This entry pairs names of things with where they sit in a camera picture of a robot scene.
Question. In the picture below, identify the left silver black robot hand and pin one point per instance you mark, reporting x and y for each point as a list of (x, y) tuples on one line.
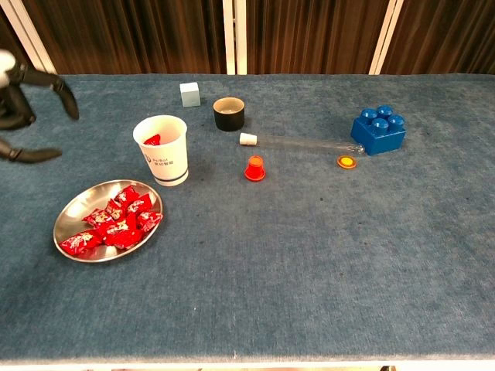
[(15, 112)]

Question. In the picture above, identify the red candy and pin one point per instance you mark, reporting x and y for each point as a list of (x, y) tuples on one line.
[(114, 208), (81, 242), (123, 239), (126, 195), (150, 220), (98, 218), (120, 228), (139, 204), (153, 140)]

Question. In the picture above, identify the silver metal plate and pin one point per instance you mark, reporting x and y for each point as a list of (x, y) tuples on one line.
[(73, 208)]

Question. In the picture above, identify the white paper cup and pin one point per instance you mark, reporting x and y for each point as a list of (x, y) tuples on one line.
[(166, 162)]

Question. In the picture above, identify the black cup brown inside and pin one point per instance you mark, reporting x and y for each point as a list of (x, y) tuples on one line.
[(229, 121)]

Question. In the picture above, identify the light blue cube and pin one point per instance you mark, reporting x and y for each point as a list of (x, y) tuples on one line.
[(190, 94)]

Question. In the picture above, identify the glass test tube white stopper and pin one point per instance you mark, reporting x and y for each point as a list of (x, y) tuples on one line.
[(245, 138)]

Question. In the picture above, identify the red bottle cap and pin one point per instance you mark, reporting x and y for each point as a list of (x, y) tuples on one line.
[(254, 170)]

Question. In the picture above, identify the blue felt table cover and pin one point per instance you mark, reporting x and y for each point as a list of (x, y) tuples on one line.
[(270, 251)]

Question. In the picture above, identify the orange round disc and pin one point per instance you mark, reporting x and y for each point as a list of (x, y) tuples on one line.
[(346, 162)]

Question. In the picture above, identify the blue building block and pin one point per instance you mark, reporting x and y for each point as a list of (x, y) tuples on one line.
[(377, 139)]

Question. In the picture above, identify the white frame post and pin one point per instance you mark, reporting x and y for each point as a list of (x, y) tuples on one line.
[(386, 38), (241, 38), (229, 38), (31, 42)]

